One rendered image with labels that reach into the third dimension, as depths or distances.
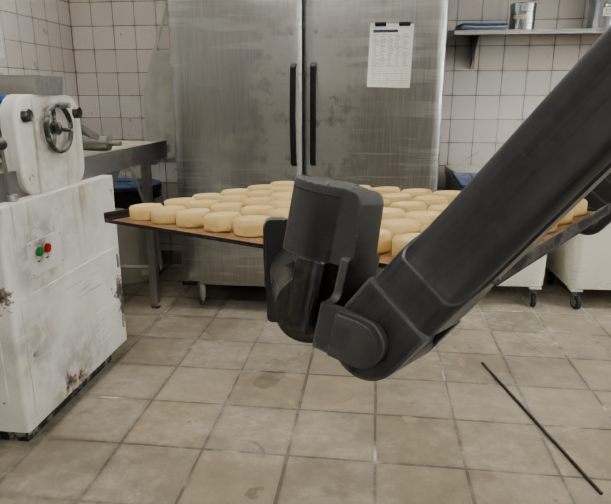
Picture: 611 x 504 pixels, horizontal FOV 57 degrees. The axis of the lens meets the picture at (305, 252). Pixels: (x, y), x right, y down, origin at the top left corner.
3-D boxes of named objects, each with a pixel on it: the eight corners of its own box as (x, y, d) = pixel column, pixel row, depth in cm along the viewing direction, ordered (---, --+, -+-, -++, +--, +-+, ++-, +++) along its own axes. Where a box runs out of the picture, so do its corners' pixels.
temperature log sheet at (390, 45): (411, 88, 280) (414, 21, 272) (411, 88, 277) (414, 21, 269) (366, 88, 282) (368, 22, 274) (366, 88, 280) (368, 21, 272)
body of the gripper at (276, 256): (266, 316, 57) (269, 346, 50) (264, 216, 54) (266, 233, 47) (330, 313, 57) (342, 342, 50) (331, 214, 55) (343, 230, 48)
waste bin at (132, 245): (178, 265, 413) (173, 175, 396) (150, 289, 362) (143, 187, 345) (108, 263, 420) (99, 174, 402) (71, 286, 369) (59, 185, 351)
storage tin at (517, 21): (530, 33, 342) (533, 5, 338) (537, 30, 328) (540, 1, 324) (505, 33, 344) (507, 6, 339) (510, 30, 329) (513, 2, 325)
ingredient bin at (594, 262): (566, 312, 323) (584, 179, 303) (534, 278, 384) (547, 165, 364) (667, 316, 317) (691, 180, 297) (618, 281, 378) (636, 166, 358)
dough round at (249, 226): (281, 233, 71) (280, 217, 70) (246, 239, 68) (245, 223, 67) (259, 228, 75) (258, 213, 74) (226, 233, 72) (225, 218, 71)
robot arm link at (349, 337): (372, 378, 38) (425, 349, 45) (411, 211, 35) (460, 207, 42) (241, 317, 44) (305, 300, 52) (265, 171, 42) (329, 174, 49)
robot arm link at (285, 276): (269, 343, 43) (341, 352, 44) (285, 257, 42) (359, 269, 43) (266, 311, 50) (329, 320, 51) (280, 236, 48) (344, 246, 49)
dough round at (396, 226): (370, 242, 64) (370, 225, 63) (381, 233, 68) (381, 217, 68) (415, 245, 62) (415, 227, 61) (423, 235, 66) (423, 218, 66)
